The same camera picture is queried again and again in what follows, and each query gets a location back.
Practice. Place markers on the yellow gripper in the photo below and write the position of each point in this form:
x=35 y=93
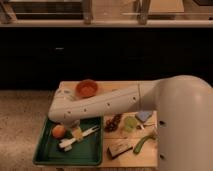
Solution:
x=76 y=132

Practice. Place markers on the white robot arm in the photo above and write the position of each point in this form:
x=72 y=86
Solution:
x=184 y=105

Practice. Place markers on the orange peach fruit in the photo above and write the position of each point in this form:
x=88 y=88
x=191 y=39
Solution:
x=58 y=131

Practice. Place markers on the green plastic tray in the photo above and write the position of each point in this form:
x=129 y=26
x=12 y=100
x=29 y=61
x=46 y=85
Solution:
x=87 y=152

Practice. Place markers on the purple grapes bunch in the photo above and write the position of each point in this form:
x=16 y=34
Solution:
x=112 y=124

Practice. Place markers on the brown chalkboard eraser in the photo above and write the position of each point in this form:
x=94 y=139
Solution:
x=119 y=148

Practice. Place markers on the orange bowl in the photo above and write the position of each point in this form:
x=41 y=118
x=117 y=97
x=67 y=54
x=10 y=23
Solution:
x=86 y=88

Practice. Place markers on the wooden table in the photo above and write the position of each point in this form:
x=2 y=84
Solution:
x=147 y=158

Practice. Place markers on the green cucumber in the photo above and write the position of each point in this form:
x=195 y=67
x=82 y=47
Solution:
x=140 y=144

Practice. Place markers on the blue sponge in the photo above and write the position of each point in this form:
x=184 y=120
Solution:
x=143 y=116

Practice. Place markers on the wooden shelf rail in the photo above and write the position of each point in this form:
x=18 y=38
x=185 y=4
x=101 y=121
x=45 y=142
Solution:
x=107 y=13

